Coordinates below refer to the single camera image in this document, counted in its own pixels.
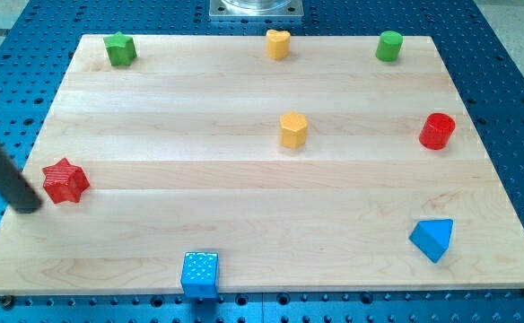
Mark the red cylinder block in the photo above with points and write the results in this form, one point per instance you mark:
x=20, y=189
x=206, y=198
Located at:
x=437, y=130

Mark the blue cube block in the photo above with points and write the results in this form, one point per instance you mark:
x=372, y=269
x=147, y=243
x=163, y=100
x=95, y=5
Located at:
x=199, y=277

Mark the red star block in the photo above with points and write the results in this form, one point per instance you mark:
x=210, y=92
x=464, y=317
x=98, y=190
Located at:
x=65, y=182

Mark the yellow hexagon block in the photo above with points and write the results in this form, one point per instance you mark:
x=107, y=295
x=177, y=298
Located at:
x=294, y=130

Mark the blue triangle block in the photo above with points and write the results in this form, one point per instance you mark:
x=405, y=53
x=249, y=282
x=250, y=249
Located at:
x=432, y=237

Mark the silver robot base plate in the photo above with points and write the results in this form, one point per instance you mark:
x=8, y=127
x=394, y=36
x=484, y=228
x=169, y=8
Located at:
x=255, y=8

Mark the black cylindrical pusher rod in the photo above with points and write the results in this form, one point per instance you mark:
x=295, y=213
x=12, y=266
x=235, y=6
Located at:
x=15, y=189

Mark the green cylinder block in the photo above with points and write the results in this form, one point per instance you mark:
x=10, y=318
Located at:
x=389, y=46

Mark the yellow heart block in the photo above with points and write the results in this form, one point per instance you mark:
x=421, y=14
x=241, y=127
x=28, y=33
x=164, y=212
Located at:
x=278, y=44

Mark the wooden board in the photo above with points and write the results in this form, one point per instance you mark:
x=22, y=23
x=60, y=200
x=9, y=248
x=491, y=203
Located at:
x=182, y=151

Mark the green star block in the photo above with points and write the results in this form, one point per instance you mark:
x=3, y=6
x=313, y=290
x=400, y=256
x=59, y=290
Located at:
x=120, y=49

